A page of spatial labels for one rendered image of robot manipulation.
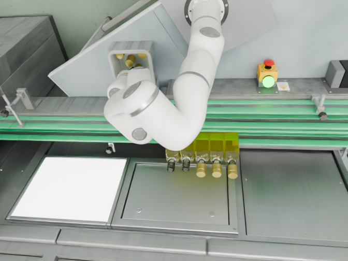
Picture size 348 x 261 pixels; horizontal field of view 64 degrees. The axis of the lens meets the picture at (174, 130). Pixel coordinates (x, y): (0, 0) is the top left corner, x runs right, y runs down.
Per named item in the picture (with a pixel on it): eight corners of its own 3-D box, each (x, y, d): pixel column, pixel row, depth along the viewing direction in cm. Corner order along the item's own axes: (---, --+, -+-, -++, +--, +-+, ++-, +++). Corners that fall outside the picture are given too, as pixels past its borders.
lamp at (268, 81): (261, 84, 112) (262, 89, 110) (262, 75, 109) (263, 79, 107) (273, 84, 111) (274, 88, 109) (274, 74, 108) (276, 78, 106)
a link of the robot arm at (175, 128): (188, 56, 60) (171, 95, 50) (223, 100, 66) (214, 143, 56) (145, 84, 68) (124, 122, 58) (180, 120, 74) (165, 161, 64)
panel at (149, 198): (46, 158, 135) (8, 222, 111) (43, 154, 133) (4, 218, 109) (233, 164, 123) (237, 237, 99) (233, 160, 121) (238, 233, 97)
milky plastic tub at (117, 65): (122, 87, 129) (118, 98, 123) (112, 41, 114) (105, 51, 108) (159, 87, 127) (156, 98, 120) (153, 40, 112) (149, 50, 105)
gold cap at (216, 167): (223, 164, 103) (223, 174, 100) (217, 169, 106) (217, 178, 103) (215, 161, 103) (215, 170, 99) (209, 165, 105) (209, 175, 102)
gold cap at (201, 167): (197, 168, 106) (196, 177, 103) (196, 162, 104) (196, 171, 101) (205, 168, 106) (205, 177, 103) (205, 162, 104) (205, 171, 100)
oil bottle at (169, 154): (171, 128, 126) (165, 164, 111) (170, 119, 123) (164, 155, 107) (184, 129, 126) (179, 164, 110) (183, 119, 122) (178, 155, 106)
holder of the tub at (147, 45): (126, 96, 133) (121, 105, 127) (113, 41, 114) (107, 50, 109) (160, 96, 130) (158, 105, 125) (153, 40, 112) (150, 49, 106)
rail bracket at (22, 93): (34, 103, 138) (10, 134, 121) (19, 73, 126) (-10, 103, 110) (43, 103, 137) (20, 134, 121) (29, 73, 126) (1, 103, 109)
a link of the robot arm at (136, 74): (156, 126, 81) (154, 99, 99) (153, 83, 75) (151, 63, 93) (126, 127, 80) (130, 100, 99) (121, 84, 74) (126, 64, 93)
